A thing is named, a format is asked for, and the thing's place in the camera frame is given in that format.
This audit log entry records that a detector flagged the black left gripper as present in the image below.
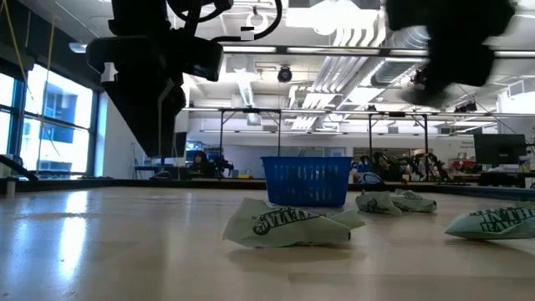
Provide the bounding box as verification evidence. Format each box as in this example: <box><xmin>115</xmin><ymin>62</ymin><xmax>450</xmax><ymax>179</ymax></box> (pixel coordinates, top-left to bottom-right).
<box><xmin>85</xmin><ymin>20</ymin><xmax>187</xmax><ymax>158</ymax></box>

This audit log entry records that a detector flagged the black aluminium table frame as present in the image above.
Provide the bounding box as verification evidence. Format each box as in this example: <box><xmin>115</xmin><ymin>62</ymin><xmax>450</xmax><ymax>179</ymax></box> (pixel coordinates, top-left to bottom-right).
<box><xmin>0</xmin><ymin>153</ymin><xmax>535</xmax><ymax>200</ymax></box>

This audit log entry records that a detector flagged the blue white rounded object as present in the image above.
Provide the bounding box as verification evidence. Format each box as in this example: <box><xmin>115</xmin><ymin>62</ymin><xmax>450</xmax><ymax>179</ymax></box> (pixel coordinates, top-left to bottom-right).
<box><xmin>358</xmin><ymin>171</ymin><xmax>385</xmax><ymax>186</ymax></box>

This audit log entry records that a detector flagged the Stevia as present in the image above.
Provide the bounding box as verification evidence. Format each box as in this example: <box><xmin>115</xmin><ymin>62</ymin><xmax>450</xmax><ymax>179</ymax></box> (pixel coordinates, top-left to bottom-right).
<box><xmin>444</xmin><ymin>206</ymin><xmax>535</xmax><ymax>242</ymax></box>

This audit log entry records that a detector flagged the black computer monitor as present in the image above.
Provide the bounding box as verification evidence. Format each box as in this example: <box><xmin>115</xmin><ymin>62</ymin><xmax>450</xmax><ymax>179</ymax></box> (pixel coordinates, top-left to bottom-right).
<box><xmin>174</xmin><ymin>130</ymin><xmax>189</xmax><ymax>161</ymax></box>
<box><xmin>473</xmin><ymin>133</ymin><xmax>527</xmax><ymax>166</ymax></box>

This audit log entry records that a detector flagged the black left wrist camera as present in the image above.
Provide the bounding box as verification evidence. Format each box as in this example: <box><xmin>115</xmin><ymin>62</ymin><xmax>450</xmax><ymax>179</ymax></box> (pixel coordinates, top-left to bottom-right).
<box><xmin>181</xmin><ymin>36</ymin><xmax>225</xmax><ymax>83</ymax></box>

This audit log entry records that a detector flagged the large glass window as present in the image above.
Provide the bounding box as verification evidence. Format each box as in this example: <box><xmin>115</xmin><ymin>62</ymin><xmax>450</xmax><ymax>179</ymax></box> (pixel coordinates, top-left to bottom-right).
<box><xmin>0</xmin><ymin>62</ymin><xmax>96</xmax><ymax>179</ymax></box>

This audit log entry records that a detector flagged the long ceiling light bar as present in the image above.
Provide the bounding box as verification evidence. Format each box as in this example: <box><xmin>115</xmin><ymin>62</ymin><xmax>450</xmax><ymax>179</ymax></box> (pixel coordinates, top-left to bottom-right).
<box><xmin>69</xmin><ymin>40</ymin><xmax>535</xmax><ymax>59</ymax></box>

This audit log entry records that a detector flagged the yellow hanging cord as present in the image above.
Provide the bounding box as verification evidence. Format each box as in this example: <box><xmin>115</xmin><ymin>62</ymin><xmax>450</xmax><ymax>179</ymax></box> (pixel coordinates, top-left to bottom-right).
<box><xmin>1</xmin><ymin>0</ymin><xmax>32</xmax><ymax>92</ymax></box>

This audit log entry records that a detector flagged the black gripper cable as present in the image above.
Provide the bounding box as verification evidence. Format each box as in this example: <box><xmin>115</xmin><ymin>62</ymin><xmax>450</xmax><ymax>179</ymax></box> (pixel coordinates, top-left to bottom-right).
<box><xmin>166</xmin><ymin>0</ymin><xmax>285</xmax><ymax>43</ymax></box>

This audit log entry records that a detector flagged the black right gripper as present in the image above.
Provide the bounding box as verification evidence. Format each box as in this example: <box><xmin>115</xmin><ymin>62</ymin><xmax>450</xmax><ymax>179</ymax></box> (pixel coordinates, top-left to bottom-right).
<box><xmin>384</xmin><ymin>0</ymin><xmax>517</xmax><ymax>107</ymax></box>

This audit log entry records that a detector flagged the person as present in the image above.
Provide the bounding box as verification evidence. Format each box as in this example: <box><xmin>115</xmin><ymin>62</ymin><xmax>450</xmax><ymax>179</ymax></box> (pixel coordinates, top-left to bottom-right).
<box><xmin>192</xmin><ymin>150</ymin><xmax>212</xmax><ymax>179</ymax></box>

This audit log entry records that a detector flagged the black background rig frame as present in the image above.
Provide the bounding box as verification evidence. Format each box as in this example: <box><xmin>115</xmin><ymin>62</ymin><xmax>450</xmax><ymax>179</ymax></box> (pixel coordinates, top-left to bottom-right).
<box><xmin>367</xmin><ymin>111</ymin><xmax>431</xmax><ymax>176</ymax></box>
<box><xmin>218</xmin><ymin>107</ymin><xmax>283</xmax><ymax>159</ymax></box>

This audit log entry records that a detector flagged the blue plastic basket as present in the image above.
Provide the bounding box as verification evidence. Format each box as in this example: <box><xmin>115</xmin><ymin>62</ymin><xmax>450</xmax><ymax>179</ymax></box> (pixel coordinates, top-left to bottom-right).
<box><xmin>260</xmin><ymin>156</ymin><xmax>355</xmax><ymax>209</ymax></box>

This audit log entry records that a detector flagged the green white Truvia packet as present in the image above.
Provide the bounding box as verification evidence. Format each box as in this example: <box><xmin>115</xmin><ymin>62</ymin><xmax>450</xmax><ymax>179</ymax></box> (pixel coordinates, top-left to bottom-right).
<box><xmin>222</xmin><ymin>196</ymin><xmax>352</xmax><ymax>249</ymax></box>

